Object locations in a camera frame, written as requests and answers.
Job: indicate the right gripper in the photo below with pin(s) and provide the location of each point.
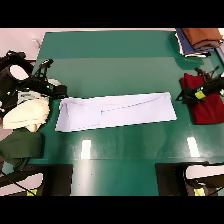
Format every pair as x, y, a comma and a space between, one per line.
193, 94

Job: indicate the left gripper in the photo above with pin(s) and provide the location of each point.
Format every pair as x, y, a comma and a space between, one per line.
59, 91

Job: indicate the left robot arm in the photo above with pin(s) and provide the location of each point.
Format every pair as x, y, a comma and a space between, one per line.
7, 83

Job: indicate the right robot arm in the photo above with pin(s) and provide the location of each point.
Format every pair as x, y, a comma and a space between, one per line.
215, 86

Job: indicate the red garment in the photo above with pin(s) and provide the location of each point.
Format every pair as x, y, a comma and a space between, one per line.
208, 111

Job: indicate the cream garment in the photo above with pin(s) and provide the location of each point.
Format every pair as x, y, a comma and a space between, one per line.
26, 113

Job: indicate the blue garment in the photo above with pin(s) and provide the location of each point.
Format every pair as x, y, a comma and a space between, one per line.
185, 46

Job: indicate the brown garment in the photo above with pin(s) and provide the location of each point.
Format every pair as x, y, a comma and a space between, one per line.
203, 36

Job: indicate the lavender shirt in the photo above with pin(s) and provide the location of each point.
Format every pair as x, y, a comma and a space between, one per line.
116, 111

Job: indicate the dark green garment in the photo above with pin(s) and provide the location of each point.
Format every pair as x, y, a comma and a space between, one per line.
20, 145

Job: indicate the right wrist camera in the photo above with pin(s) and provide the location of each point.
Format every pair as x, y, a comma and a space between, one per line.
204, 73

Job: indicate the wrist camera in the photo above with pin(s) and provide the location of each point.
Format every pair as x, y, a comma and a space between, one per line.
204, 73
42, 68

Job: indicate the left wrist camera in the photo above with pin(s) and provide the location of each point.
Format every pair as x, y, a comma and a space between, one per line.
42, 68

